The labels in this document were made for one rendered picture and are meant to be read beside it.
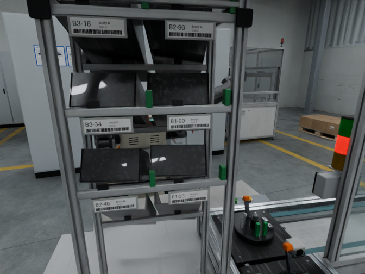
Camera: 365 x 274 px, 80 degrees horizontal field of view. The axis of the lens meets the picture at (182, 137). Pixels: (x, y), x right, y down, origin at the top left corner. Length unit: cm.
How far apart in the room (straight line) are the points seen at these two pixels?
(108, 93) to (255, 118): 486
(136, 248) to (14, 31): 321
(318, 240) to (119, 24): 98
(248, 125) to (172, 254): 442
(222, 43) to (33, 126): 318
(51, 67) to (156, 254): 76
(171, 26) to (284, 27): 1062
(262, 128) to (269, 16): 607
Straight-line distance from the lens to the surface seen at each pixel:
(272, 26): 1059
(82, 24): 41
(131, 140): 130
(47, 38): 42
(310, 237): 107
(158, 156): 51
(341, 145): 77
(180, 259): 94
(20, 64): 367
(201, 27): 42
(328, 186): 78
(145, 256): 96
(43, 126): 371
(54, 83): 42
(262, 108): 530
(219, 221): 94
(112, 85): 47
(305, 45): 1174
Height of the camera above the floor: 153
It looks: 16 degrees down
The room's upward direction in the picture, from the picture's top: straight up
